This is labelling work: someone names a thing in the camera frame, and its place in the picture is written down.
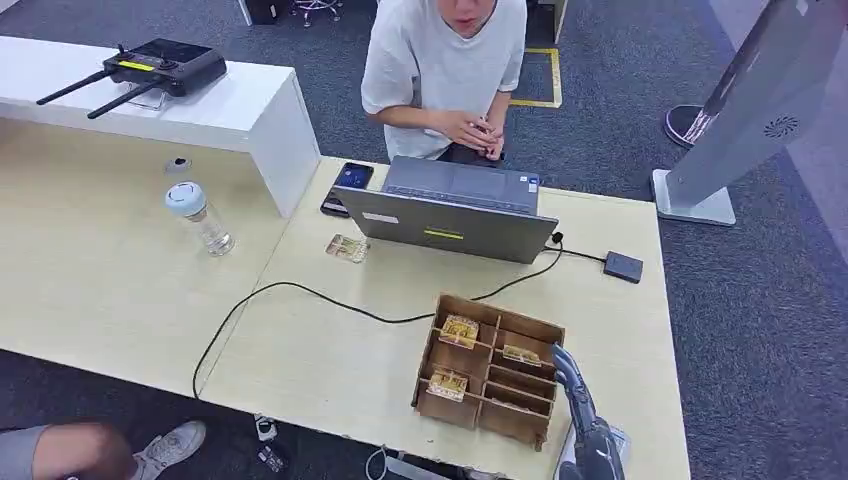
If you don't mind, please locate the white raised counter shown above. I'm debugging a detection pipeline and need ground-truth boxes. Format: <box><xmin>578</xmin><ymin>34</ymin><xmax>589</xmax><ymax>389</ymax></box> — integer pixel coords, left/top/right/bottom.
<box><xmin>0</xmin><ymin>34</ymin><xmax>323</xmax><ymax>219</ymax></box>

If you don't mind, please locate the wooden divided card box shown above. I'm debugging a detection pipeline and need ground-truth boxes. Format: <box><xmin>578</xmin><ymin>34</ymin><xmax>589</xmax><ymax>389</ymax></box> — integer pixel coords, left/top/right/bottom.
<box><xmin>411</xmin><ymin>294</ymin><xmax>566</xmax><ymax>453</ymax></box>

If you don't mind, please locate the long black cable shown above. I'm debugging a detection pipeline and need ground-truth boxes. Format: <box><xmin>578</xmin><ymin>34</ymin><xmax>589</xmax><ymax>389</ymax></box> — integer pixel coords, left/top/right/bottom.
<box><xmin>191</xmin><ymin>231</ymin><xmax>566</xmax><ymax>400</ymax></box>

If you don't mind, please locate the black power adapter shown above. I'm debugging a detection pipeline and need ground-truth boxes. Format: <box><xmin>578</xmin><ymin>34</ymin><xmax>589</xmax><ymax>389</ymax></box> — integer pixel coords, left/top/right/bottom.
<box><xmin>256</xmin><ymin>444</ymin><xmax>289</xmax><ymax>474</ymax></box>

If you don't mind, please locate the office chair base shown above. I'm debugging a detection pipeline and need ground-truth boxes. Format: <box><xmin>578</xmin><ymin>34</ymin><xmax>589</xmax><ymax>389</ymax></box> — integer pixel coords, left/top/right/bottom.
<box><xmin>290</xmin><ymin>0</ymin><xmax>344</xmax><ymax>29</ymax></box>

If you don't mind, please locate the person in white shirt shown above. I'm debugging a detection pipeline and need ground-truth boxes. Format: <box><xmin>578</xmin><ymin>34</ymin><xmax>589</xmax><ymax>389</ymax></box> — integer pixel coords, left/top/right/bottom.
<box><xmin>360</xmin><ymin>0</ymin><xmax>529</xmax><ymax>167</ymax></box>

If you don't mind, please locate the white cable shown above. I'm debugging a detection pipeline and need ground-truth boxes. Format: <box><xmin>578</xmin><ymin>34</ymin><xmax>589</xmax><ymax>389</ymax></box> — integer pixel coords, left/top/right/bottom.
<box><xmin>363</xmin><ymin>446</ymin><xmax>390</xmax><ymax>480</ymax></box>

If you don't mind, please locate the round metal stand base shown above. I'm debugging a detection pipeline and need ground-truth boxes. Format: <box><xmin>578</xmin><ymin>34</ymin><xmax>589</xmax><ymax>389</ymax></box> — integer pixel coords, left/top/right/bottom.
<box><xmin>663</xmin><ymin>103</ymin><xmax>709</xmax><ymax>150</ymax></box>

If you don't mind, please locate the short black drive cable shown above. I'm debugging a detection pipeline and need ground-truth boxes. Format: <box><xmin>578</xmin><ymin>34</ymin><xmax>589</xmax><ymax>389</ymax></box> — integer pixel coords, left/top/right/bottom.
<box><xmin>543</xmin><ymin>245</ymin><xmax>607</xmax><ymax>263</ymax></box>

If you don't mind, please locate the seated person's leg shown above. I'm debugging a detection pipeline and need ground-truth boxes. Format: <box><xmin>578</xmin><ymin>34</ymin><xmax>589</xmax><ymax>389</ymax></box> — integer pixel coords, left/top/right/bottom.
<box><xmin>0</xmin><ymin>421</ymin><xmax>140</xmax><ymax>480</ymax></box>

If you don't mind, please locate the yellow floor tape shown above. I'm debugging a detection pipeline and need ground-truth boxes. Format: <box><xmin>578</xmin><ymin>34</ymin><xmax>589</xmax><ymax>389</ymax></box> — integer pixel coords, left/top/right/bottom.
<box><xmin>509</xmin><ymin>47</ymin><xmax>564</xmax><ymax>110</ymax></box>

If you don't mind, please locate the grey kiosk stand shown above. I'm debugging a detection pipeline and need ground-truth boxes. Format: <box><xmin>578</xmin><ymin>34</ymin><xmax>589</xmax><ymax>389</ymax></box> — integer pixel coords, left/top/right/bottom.
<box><xmin>651</xmin><ymin>0</ymin><xmax>848</xmax><ymax>228</ymax></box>

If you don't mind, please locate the person's right hand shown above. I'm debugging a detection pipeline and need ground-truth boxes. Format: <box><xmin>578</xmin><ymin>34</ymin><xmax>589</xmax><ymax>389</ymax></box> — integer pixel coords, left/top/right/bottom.
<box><xmin>432</xmin><ymin>108</ymin><xmax>496</xmax><ymax>154</ymax></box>

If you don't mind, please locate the grey sneaker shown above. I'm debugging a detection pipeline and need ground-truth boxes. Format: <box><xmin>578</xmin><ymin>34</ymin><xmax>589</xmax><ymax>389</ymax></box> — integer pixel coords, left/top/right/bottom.
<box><xmin>131</xmin><ymin>419</ymin><xmax>209</xmax><ymax>480</ymax></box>

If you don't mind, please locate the clear bottle with white cap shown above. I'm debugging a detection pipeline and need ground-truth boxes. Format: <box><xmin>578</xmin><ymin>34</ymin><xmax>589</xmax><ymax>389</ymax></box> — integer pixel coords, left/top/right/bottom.
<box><xmin>164</xmin><ymin>181</ymin><xmax>237</xmax><ymax>258</ymax></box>

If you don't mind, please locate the black smartphone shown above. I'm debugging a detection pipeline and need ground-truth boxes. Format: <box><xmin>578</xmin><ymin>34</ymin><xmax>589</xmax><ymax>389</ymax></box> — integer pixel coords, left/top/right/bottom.
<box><xmin>319</xmin><ymin>161</ymin><xmax>376</xmax><ymax>219</ymax></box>

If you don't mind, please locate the person's left hand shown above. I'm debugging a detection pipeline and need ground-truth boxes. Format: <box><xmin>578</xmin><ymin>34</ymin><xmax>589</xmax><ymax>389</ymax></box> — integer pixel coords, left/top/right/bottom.
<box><xmin>474</xmin><ymin>119</ymin><xmax>507</xmax><ymax>162</ymax></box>

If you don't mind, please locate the black external drive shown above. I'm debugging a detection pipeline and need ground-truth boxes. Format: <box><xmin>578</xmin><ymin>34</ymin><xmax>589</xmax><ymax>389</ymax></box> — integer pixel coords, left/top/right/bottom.
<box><xmin>602</xmin><ymin>250</ymin><xmax>645</xmax><ymax>285</ymax></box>

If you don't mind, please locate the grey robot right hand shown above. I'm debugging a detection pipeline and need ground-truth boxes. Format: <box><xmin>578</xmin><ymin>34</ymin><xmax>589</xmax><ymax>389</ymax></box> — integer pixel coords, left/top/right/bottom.
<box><xmin>551</xmin><ymin>343</ymin><xmax>626</xmax><ymax>480</ymax></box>

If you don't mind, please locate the black controller with antennas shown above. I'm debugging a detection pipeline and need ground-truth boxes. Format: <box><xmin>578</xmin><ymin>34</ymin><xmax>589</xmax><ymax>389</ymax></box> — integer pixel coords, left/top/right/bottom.
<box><xmin>35</xmin><ymin>37</ymin><xmax>229</xmax><ymax>121</ymax></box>

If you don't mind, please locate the yellow card stack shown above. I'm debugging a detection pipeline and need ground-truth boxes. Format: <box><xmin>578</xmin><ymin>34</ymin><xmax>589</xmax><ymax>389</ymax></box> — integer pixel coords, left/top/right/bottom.
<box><xmin>439</xmin><ymin>314</ymin><xmax>480</xmax><ymax>350</ymax></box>
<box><xmin>426</xmin><ymin>368</ymin><xmax>470</xmax><ymax>403</ymax></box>

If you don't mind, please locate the grey laptop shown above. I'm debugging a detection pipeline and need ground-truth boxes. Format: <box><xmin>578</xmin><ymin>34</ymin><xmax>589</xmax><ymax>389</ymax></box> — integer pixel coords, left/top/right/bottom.
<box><xmin>333</xmin><ymin>154</ymin><xmax>560</xmax><ymax>266</ymax></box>

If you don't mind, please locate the clear controller stand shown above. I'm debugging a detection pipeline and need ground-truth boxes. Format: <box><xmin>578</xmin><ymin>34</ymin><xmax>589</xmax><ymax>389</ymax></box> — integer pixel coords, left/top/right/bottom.
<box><xmin>125</xmin><ymin>84</ymin><xmax>168</xmax><ymax>112</ymax></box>

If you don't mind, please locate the black box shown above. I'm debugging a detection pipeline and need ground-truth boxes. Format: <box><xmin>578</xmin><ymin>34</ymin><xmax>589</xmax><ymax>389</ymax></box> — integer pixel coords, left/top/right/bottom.
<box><xmin>237</xmin><ymin>0</ymin><xmax>291</xmax><ymax>27</ymax></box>

